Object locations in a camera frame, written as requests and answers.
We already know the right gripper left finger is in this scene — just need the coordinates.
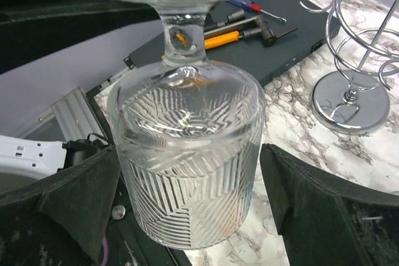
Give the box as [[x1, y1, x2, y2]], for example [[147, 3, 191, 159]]
[[1, 146, 120, 265]]

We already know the clear ribbed wine glass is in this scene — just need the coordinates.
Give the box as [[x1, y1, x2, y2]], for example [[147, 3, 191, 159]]
[[107, 0, 265, 250]]

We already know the blue handled screwdriver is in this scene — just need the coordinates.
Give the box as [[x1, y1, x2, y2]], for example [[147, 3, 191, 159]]
[[228, 0, 287, 24]]

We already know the round chrome glass rack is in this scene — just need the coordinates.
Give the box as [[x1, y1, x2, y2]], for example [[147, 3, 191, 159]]
[[303, 0, 398, 135]]

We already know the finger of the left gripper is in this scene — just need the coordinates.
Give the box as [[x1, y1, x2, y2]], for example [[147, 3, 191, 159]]
[[1, 0, 158, 73]]

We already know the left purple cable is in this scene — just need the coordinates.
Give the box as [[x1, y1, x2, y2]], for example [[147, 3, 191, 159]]
[[99, 236, 110, 266]]

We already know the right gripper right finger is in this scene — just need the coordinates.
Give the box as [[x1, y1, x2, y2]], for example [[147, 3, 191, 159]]
[[259, 144, 398, 265]]

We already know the aluminium rail frame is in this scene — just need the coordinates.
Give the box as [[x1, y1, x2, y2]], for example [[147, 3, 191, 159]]
[[11, 71, 126, 141]]

